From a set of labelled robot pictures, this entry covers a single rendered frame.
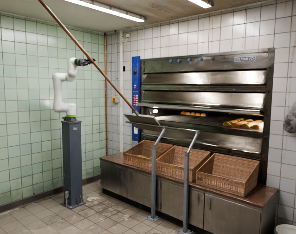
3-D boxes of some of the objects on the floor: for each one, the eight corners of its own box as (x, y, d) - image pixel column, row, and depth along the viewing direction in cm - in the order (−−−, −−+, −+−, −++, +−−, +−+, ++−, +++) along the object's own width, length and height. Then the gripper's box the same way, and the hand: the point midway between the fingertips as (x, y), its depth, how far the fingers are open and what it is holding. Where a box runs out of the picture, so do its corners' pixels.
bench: (125, 183, 442) (125, 151, 436) (274, 237, 286) (278, 188, 279) (99, 193, 400) (98, 157, 393) (258, 263, 243) (262, 206, 237)
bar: (127, 196, 391) (127, 120, 377) (200, 226, 309) (203, 130, 295) (111, 203, 368) (111, 122, 354) (186, 237, 285) (189, 134, 271)
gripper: (86, 59, 297) (99, 58, 282) (79, 69, 290) (92, 68, 275) (82, 54, 292) (95, 53, 277) (74, 64, 285) (87, 63, 270)
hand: (92, 61), depth 278 cm, fingers closed on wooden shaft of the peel, 3 cm apart
